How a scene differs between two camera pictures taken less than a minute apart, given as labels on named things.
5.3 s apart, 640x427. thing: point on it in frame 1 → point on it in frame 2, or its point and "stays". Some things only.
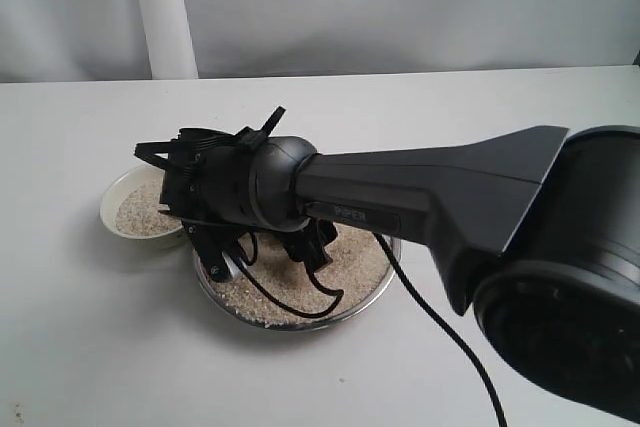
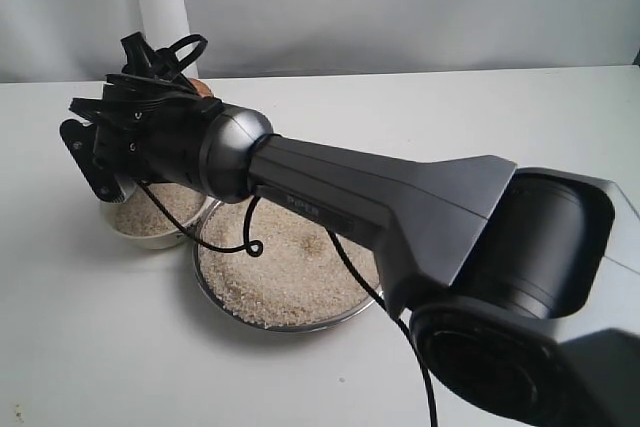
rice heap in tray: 274,290 stays
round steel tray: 273,290 stays
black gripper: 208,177 → 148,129
